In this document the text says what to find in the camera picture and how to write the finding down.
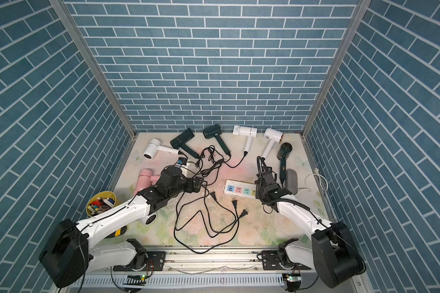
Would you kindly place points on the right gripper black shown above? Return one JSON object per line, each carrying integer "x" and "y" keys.
{"x": 258, "y": 191}

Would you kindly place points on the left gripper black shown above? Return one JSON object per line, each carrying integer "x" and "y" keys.
{"x": 197, "y": 185}

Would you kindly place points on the dark teal round hair dryer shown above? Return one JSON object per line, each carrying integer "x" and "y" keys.
{"x": 282, "y": 155}

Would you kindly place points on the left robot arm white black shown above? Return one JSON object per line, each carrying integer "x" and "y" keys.
{"x": 72, "y": 249}

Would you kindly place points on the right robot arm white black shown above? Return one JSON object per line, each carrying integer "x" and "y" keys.
{"x": 332, "y": 255}

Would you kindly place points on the white multicolour power strip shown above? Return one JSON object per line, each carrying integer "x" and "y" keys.
{"x": 240, "y": 189}

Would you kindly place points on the grey oval pad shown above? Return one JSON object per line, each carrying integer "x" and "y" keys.
{"x": 291, "y": 182}

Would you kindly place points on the dark green slim hair dryer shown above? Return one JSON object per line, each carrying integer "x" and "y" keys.
{"x": 180, "y": 142}

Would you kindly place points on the pink hair dryer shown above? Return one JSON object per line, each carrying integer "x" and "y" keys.
{"x": 146, "y": 178}

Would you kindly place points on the white round hair dryer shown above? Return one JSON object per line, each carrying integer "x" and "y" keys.
{"x": 155, "y": 146}

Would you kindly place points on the dark green boxy hair dryer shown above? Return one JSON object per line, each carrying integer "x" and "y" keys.
{"x": 215, "y": 131}

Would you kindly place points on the white boxy hair dryer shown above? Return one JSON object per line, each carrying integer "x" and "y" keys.
{"x": 249, "y": 132}

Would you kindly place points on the black yellow utility knife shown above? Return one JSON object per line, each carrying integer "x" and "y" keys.
{"x": 119, "y": 232}

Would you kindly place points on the yellow cup with small items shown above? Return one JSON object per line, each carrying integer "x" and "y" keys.
{"x": 100, "y": 203}

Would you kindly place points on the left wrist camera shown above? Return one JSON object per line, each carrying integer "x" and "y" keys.
{"x": 182, "y": 162}

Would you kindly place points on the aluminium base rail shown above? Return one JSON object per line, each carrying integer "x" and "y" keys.
{"x": 180, "y": 269}

